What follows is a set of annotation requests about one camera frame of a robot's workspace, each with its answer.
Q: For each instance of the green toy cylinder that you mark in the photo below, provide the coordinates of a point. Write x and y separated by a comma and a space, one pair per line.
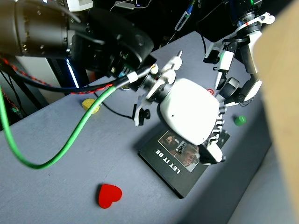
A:
240, 120

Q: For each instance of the grey tablecloth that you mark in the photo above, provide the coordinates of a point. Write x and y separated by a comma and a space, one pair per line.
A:
70, 186

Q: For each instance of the red toy cylinder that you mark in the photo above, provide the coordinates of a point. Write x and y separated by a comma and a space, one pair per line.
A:
211, 91

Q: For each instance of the silver flat device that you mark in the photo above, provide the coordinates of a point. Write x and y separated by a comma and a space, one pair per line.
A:
125, 5

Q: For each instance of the black Let It Be album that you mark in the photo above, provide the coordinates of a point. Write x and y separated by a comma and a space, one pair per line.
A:
168, 172

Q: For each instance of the beige blurred board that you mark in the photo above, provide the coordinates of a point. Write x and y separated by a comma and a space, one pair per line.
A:
280, 93

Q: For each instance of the red heart block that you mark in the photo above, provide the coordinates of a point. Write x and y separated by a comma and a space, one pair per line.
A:
108, 194

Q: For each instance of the yellow round toy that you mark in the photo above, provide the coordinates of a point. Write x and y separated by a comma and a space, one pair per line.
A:
90, 105

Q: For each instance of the white cabinet with light strip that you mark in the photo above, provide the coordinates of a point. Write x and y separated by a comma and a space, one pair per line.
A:
35, 67

